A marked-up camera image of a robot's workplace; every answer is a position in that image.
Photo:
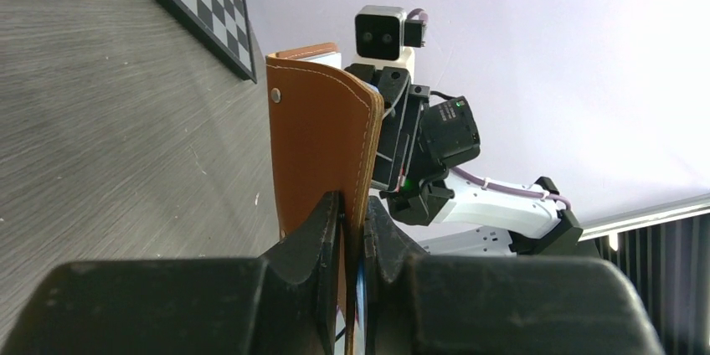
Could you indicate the brown leather card holder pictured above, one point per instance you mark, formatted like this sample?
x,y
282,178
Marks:
x,y
324,132

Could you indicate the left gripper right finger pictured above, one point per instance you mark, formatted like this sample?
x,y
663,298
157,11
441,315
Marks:
x,y
419,303

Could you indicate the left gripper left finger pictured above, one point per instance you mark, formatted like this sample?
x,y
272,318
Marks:
x,y
282,302

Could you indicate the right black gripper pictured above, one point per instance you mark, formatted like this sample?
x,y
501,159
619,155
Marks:
x,y
419,143

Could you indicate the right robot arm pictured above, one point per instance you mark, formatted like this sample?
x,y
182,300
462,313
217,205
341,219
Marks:
x,y
510,219

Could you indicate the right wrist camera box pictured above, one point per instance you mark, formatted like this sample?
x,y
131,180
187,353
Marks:
x,y
387,36

